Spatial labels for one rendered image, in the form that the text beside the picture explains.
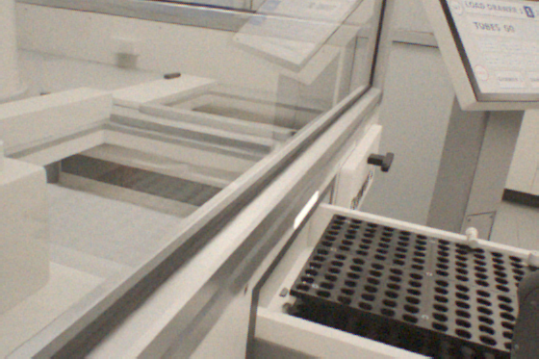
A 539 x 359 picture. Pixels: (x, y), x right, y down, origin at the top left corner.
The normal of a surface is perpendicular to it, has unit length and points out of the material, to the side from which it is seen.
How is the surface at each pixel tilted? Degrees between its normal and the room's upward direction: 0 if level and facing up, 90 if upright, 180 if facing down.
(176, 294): 0
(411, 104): 90
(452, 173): 90
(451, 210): 90
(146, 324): 0
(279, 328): 90
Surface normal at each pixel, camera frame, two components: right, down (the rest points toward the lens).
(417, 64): -0.40, 0.25
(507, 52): 0.41, -0.36
